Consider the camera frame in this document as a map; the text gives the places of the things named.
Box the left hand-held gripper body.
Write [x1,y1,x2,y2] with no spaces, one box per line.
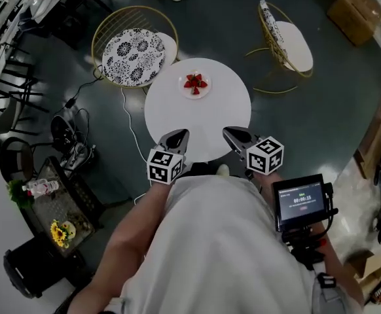
[147,142,191,185]

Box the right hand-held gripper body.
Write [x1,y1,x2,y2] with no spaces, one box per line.
[234,136,285,180]

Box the white plate with strawberries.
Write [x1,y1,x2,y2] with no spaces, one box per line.
[178,70,212,100]

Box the pile of red strawberries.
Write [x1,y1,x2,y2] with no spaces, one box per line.
[183,73,209,96]

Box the person's left forearm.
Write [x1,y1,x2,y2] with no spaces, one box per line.
[67,181,173,314]

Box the person's right forearm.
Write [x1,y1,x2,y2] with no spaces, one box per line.
[261,171,365,314]

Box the round white side table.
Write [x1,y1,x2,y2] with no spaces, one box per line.
[143,57,253,163]

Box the black monitor screen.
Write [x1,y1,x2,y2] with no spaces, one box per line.
[271,173,339,232]

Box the round floral cushion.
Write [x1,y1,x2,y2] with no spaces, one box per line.
[101,27,166,88]

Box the white seat cushion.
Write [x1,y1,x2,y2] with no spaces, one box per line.
[156,31,178,65]
[274,20,314,73]

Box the person's white shirt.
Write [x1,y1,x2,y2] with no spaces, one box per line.
[103,175,316,314]

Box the black mesh low table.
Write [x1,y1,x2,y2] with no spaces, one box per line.
[20,156,106,258]

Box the oblong floral cushion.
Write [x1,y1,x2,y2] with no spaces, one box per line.
[259,0,289,65]

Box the wooden platform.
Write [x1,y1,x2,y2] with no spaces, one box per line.
[354,73,381,179]

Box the clear plastic water bottle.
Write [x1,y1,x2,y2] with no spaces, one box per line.
[22,179,60,198]

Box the yellow sunflower bouquet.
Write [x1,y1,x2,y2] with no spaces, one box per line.
[49,219,77,250]

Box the black round chair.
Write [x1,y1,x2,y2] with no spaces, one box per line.
[0,137,36,183]

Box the black desk chair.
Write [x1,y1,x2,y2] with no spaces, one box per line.
[59,0,113,50]

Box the green leafy plant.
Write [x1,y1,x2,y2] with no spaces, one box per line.
[7,179,36,209]

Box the black crate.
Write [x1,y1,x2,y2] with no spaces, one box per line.
[3,235,88,300]

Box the brown cardboard box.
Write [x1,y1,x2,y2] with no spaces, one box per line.
[326,0,381,47]

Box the cluttered white desk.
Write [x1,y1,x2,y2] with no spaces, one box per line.
[29,0,80,24]

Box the white power cable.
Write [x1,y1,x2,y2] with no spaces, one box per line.
[120,86,149,205]

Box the gold wire chair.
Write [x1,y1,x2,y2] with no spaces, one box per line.
[91,5,181,90]
[244,0,315,94]

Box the black monitor mount clamp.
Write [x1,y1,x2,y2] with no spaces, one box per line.
[281,226,327,271]

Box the black gear with cables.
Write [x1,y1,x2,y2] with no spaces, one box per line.
[50,108,97,176]

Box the black power cable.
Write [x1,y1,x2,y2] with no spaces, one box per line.
[52,65,105,117]

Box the grey shoulder strap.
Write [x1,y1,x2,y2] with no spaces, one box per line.
[310,271,358,314]

